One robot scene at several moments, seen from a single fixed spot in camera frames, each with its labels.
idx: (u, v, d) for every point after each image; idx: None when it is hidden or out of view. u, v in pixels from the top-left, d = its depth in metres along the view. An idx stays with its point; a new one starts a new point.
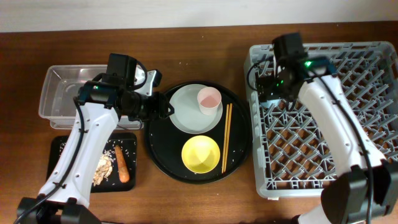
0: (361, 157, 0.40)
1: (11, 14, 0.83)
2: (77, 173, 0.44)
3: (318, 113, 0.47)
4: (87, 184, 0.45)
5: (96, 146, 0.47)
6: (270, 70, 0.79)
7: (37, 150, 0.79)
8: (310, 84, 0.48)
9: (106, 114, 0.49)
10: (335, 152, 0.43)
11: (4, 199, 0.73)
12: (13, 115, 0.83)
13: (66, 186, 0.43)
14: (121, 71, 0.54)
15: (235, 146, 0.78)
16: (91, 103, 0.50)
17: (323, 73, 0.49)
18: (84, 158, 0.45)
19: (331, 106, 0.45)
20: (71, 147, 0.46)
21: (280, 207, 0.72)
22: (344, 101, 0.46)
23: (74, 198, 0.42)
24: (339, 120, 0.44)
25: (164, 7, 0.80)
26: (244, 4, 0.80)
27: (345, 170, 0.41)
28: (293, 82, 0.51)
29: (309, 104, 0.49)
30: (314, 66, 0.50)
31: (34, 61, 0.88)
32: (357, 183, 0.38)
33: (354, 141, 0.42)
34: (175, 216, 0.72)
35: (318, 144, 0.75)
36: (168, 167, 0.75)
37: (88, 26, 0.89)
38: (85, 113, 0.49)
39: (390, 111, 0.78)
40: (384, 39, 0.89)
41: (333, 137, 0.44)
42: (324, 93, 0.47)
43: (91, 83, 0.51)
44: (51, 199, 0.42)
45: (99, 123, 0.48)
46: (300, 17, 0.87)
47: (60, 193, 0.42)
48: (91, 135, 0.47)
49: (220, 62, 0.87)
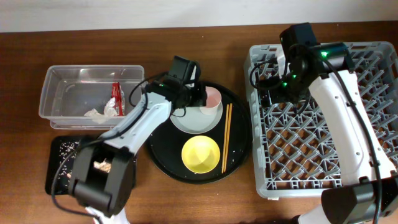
0: (370, 168, 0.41)
1: (10, 13, 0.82)
2: (134, 134, 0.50)
3: (330, 114, 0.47)
4: (137, 147, 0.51)
5: (150, 124, 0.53)
6: (270, 70, 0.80)
7: (37, 150, 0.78)
8: (326, 80, 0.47)
9: (165, 106, 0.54)
10: (342, 157, 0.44)
11: (4, 199, 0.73)
12: (13, 115, 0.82)
13: (124, 138, 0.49)
14: (180, 74, 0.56)
15: (235, 146, 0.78)
16: (155, 98, 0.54)
17: (338, 63, 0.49)
18: (143, 126, 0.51)
19: (345, 111, 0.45)
20: (133, 116, 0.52)
21: (280, 207, 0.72)
22: (359, 106, 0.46)
23: (128, 147, 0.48)
24: (352, 126, 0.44)
25: (164, 7, 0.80)
26: (244, 4, 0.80)
27: (353, 180, 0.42)
28: (306, 72, 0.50)
29: (321, 101, 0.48)
30: (332, 55, 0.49)
31: (33, 61, 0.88)
32: (363, 195, 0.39)
33: (365, 150, 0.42)
34: (175, 216, 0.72)
35: (317, 144, 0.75)
36: (168, 167, 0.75)
37: (87, 26, 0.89)
38: (152, 98, 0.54)
39: (390, 111, 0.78)
40: (384, 39, 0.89)
41: (342, 142, 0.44)
42: (339, 94, 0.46)
43: (155, 83, 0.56)
44: (108, 142, 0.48)
45: (158, 107, 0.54)
46: (300, 17, 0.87)
47: (117, 140, 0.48)
48: (150, 113, 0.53)
49: (221, 62, 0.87)
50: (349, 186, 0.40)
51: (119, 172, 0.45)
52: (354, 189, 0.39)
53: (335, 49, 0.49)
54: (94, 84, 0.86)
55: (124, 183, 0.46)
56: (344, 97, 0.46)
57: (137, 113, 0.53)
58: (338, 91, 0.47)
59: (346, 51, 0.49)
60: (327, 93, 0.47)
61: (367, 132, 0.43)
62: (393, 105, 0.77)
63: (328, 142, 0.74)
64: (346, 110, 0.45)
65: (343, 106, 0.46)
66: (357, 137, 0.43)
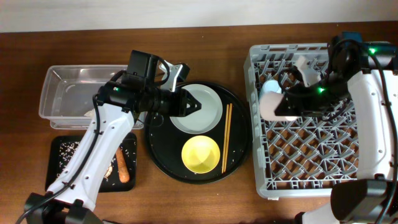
0: (390, 168, 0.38)
1: (11, 13, 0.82)
2: (86, 175, 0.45)
3: (360, 109, 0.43)
4: (97, 188, 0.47)
5: (109, 149, 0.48)
6: (270, 70, 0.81)
7: (38, 150, 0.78)
8: (367, 75, 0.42)
9: (124, 117, 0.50)
10: (364, 151, 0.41)
11: (4, 199, 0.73)
12: (12, 114, 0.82)
13: (75, 186, 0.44)
14: (142, 71, 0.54)
15: (235, 146, 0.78)
16: (108, 104, 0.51)
17: (385, 62, 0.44)
18: (96, 162, 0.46)
19: (377, 107, 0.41)
20: (85, 147, 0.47)
21: (280, 208, 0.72)
22: (395, 106, 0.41)
23: (81, 200, 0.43)
24: (382, 124, 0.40)
25: (164, 7, 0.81)
26: (244, 4, 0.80)
27: (367, 175, 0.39)
28: (347, 65, 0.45)
29: (354, 93, 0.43)
30: (379, 53, 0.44)
31: (34, 61, 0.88)
32: (377, 192, 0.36)
33: (390, 149, 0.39)
34: (175, 216, 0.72)
35: (317, 144, 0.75)
36: (168, 167, 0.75)
37: (88, 26, 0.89)
38: (102, 114, 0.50)
39: None
40: (384, 38, 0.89)
41: (367, 137, 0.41)
42: (377, 90, 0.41)
43: (111, 84, 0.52)
44: (59, 198, 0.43)
45: (114, 126, 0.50)
46: (300, 17, 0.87)
47: (67, 193, 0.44)
48: (104, 137, 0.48)
49: (221, 62, 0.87)
50: (362, 180, 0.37)
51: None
52: (367, 184, 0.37)
53: (384, 47, 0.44)
54: (94, 84, 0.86)
55: None
56: (381, 94, 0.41)
57: (91, 142, 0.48)
58: (376, 86, 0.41)
59: (393, 53, 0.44)
60: (362, 87, 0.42)
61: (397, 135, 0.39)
62: None
63: (328, 142, 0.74)
64: (379, 107, 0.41)
65: (377, 103, 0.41)
66: (384, 135, 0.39)
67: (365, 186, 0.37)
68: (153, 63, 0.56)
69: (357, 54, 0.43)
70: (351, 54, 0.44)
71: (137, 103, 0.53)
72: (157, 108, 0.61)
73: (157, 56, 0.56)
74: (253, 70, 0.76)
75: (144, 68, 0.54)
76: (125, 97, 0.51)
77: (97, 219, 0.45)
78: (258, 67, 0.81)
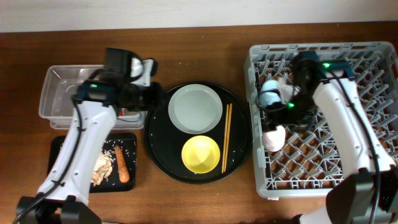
0: (370, 160, 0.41)
1: (12, 14, 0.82)
2: (76, 170, 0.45)
3: (330, 116, 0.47)
4: (87, 183, 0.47)
5: (94, 145, 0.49)
6: (270, 70, 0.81)
7: (38, 150, 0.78)
8: (327, 84, 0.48)
9: (104, 112, 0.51)
10: (343, 152, 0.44)
11: (4, 199, 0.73)
12: (13, 114, 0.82)
13: (65, 184, 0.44)
14: (117, 67, 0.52)
15: (235, 146, 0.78)
16: (87, 101, 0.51)
17: (340, 76, 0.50)
18: (83, 157, 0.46)
19: (344, 111, 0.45)
20: (69, 145, 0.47)
21: (280, 207, 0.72)
22: (359, 107, 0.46)
23: (73, 195, 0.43)
24: (352, 124, 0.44)
25: (163, 7, 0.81)
26: (244, 4, 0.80)
27: (352, 171, 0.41)
28: (309, 82, 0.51)
29: (320, 101, 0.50)
30: (333, 68, 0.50)
31: (34, 61, 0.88)
32: (366, 185, 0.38)
33: (364, 144, 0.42)
34: (175, 216, 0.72)
35: (317, 144, 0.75)
36: (168, 167, 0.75)
37: (88, 26, 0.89)
38: (83, 111, 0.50)
39: (390, 111, 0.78)
40: (384, 38, 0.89)
41: (343, 139, 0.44)
42: (339, 96, 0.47)
43: (87, 83, 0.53)
44: (51, 198, 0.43)
45: (97, 121, 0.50)
46: (300, 17, 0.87)
47: (58, 191, 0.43)
48: (87, 132, 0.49)
49: (221, 62, 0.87)
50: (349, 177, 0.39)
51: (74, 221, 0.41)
52: (355, 178, 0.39)
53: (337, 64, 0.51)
54: None
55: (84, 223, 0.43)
56: (344, 99, 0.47)
57: (74, 139, 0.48)
58: (338, 93, 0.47)
59: (344, 63, 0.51)
60: (325, 94, 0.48)
61: (367, 130, 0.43)
62: (393, 105, 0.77)
63: (328, 142, 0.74)
64: (346, 109, 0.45)
65: (343, 106, 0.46)
66: (356, 133, 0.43)
67: (353, 181, 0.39)
68: (128, 59, 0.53)
69: (316, 71, 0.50)
70: (310, 72, 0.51)
71: (117, 98, 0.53)
72: (137, 105, 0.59)
73: (130, 51, 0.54)
74: (253, 70, 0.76)
75: (119, 64, 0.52)
76: (103, 93, 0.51)
77: (91, 211, 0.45)
78: (258, 67, 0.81)
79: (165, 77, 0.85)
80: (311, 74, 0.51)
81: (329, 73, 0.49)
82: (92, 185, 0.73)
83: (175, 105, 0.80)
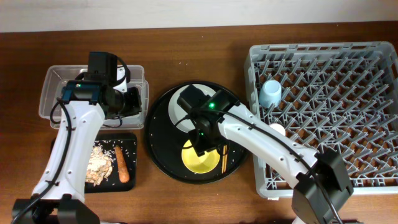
0: (298, 163, 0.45)
1: (10, 13, 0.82)
2: (69, 170, 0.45)
3: (245, 142, 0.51)
4: (81, 182, 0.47)
5: (86, 144, 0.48)
6: (270, 70, 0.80)
7: (37, 150, 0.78)
8: (224, 123, 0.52)
9: (92, 111, 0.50)
10: (276, 167, 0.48)
11: (5, 199, 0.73)
12: (12, 114, 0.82)
13: (60, 183, 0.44)
14: (102, 68, 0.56)
15: (234, 146, 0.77)
16: (75, 101, 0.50)
17: (228, 107, 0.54)
18: (74, 157, 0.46)
19: (252, 134, 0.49)
20: (61, 145, 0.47)
21: (280, 207, 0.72)
22: (259, 122, 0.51)
23: (69, 193, 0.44)
24: (265, 142, 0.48)
25: (163, 7, 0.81)
26: (244, 4, 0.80)
27: (293, 180, 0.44)
28: (210, 127, 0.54)
29: (231, 136, 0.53)
30: (219, 104, 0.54)
31: (33, 61, 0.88)
32: (310, 189, 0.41)
33: (285, 152, 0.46)
34: (175, 216, 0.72)
35: (318, 144, 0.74)
36: (168, 167, 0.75)
37: (87, 26, 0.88)
38: (71, 111, 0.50)
39: (390, 111, 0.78)
40: (384, 38, 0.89)
41: (268, 158, 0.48)
42: (238, 123, 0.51)
43: (71, 83, 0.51)
44: (47, 198, 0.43)
45: (86, 119, 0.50)
46: (300, 17, 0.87)
47: (53, 191, 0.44)
48: (78, 131, 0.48)
49: (221, 62, 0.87)
50: (294, 190, 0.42)
51: (72, 217, 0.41)
52: (299, 189, 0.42)
53: (219, 98, 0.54)
54: None
55: (81, 220, 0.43)
56: (243, 122, 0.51)
57: (65, 139, 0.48)
58: (237, 121, 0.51)
59: (226, 94, 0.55)
60: (229, 130, 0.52)
61: (276, 139, 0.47)
62: (393, 105, 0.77)
63: (328, 142, 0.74)
64: (252, 132, 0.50)
65: (248, 130, 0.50)
66: (272, 147, 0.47)
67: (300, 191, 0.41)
68: (112, 61, 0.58)
69: (209, 116, 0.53)
70: (205, 118, 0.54)
71: (104, 95, 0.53)
72: (122, 109, 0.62)
73: (114, 55, 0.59)
74: (253, 70, 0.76)
75: (104, 65, 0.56)
76: (91, 91, 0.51)
77: (89, 210, 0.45)
78: (257, 67, 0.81)
79: (165, 77, 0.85)
80: (208, 119, 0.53)
81: (221, 111, 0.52)
82: (92, 185, 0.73)
83: (174, 104, 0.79)
